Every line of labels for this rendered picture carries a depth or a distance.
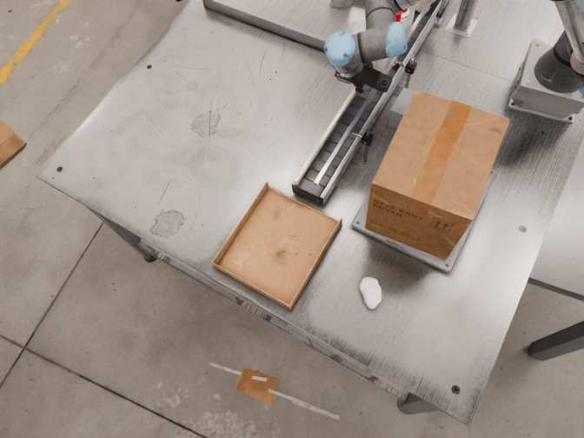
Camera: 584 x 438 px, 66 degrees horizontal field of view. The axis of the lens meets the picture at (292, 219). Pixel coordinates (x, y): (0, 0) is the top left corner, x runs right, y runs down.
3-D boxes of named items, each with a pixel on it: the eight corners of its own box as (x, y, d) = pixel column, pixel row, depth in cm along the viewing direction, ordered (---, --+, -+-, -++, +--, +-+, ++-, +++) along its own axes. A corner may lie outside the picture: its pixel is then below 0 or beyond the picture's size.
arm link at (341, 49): (358, 56, 106) (323, 65, 109) (366, 69, 117) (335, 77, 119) (354, 24, 106) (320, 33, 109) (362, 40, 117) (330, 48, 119)
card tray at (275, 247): (268, 187, 140) (266, 181, 137) (341, 222, 133) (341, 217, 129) (214, 267, 131) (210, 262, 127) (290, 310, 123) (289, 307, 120)
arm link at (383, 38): (401, 2, 108) (355, 15, 111) (404, 36, 103) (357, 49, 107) (405, 27, 114) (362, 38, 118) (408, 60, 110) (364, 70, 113)
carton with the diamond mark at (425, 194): (401, 148, 140) (415, 89, 115) (478, 174, 134) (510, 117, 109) (364, 228, 130) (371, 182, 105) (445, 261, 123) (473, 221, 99)
